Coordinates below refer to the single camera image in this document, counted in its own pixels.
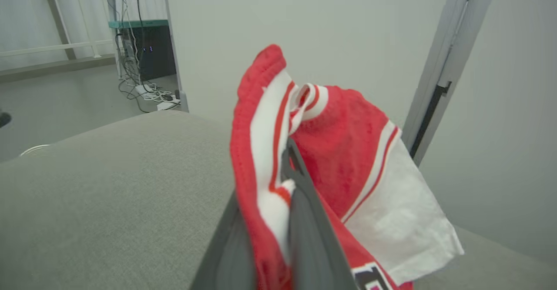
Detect teal shelf board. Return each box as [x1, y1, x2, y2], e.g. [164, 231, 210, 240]
[108, 19, 169, 30]

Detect white curved cable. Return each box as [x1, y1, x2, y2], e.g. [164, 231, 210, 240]
[20, 144, 51, 157]

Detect hanging black cable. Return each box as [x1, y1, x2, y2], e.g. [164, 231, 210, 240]
[133, 0, 151, 86]

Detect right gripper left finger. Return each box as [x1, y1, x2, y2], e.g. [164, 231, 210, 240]
[189, 190, 258, 290]

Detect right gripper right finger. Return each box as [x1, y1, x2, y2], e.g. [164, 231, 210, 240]
[281, 137, 359, 290]

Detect red jersey white sleeves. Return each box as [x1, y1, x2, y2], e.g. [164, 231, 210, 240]
[229, 43, 465, 290]

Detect white cable bundle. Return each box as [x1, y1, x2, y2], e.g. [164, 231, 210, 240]
[146, 90, 174, 103]

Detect grey slotted partition post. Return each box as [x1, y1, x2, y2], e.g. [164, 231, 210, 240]
[400, 0, 501, 167]

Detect white power strip with cables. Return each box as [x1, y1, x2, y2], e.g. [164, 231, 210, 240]
[117, 79, 181, 113]

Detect black cabinet box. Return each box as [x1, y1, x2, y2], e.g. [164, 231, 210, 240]
[120, 25, 177, 82]

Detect white railing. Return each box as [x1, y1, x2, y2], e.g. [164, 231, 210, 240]
[0, 0, 116, 60]

